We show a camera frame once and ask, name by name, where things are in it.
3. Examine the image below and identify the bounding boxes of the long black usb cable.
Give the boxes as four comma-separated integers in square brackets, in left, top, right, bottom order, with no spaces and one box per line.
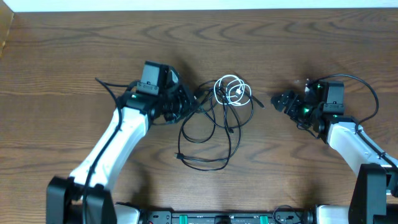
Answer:
[174,79,266,172]

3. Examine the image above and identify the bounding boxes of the white usb cable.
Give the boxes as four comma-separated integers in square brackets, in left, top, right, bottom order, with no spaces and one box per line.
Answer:
[213,74,252,107]

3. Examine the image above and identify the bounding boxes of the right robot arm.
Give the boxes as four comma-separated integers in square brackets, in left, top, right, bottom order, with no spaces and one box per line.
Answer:
[271,80,397,224]

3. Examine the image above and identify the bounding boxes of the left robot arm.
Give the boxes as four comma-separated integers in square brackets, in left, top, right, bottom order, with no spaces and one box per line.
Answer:
[45,61,195,223]

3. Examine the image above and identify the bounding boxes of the left camera black cable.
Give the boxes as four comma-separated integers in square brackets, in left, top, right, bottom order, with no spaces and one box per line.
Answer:
[81,77,139,224]

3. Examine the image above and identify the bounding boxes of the camera black cable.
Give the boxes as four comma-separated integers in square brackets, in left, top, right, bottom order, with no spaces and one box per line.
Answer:
[306,73,398,169]
[81,77,139,224]

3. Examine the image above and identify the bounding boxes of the right camera black cable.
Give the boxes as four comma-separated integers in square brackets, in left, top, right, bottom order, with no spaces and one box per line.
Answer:
[306,73,398,169]

